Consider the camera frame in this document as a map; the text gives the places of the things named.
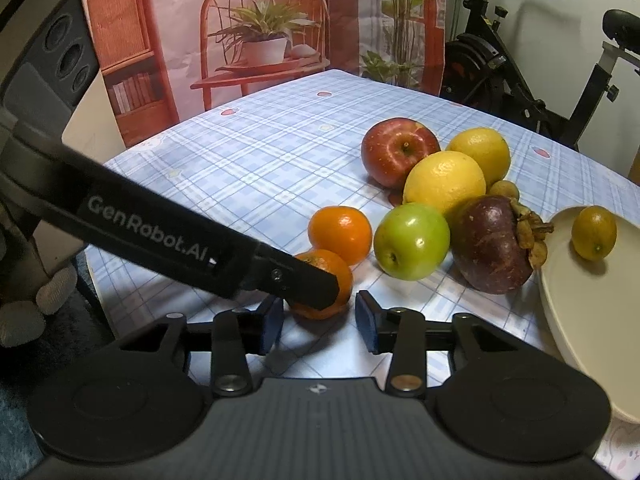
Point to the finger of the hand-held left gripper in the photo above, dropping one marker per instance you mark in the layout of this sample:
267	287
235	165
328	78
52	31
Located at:
300	282

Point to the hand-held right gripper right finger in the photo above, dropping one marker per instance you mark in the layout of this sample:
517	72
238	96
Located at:
366	321

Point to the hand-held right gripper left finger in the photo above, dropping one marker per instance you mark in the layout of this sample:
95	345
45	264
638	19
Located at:
271	327

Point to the orange tangerine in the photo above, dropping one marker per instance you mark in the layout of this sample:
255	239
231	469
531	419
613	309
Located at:
327	261
340	232

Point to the green apple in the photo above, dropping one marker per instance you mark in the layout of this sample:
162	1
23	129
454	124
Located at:
410	242

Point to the purple mangosteen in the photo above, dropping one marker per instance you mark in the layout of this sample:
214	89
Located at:
490	250

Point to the large yellow lemon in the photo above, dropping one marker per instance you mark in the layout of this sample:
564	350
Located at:
442	182

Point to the cream round plate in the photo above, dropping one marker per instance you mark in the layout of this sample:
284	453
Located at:
590	320

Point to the small yellow kumquat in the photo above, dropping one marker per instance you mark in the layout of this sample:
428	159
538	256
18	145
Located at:
594	232

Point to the person's left hand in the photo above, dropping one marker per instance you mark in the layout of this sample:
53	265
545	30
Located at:
50	292

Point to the blue checked tablecloth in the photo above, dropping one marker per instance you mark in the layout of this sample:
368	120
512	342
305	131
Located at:
250	160

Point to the red apple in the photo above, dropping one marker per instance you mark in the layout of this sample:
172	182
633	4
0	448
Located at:
395	150

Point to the small brown longan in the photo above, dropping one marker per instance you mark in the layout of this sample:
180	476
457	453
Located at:
504	190

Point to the black exercise bike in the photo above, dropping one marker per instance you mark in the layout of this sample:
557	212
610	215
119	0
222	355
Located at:
480	70

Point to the printed wall poster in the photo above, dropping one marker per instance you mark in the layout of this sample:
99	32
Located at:
175	10

